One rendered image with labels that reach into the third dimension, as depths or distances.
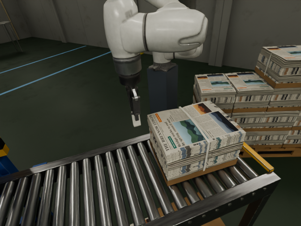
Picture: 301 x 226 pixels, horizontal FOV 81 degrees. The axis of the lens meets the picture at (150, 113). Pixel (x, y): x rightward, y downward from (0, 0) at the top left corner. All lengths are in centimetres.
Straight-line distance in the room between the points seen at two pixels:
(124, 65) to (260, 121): 155
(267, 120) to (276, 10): 261
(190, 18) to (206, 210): 72
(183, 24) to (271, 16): 372
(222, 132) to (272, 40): 353
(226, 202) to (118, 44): 75
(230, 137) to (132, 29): 58
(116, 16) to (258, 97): 143
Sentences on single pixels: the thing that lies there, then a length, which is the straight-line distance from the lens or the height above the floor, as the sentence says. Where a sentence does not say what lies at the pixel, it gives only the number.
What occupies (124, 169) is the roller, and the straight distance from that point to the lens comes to 98.
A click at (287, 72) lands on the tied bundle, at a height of 97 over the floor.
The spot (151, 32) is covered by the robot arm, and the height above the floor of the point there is 147.
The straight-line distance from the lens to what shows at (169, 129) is 81.
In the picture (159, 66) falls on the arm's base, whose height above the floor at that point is 103.
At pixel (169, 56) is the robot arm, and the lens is 148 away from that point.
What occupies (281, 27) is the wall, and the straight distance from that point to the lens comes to 419.
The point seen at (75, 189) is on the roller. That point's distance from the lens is 99.
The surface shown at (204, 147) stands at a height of 101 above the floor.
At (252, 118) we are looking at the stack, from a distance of 185.
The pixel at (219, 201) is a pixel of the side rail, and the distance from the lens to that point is 89.
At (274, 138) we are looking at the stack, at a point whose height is 27.
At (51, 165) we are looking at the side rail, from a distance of 116.
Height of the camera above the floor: 156
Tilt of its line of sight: 35 degrees down
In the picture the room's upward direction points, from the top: 5 degrees counter-clockwise
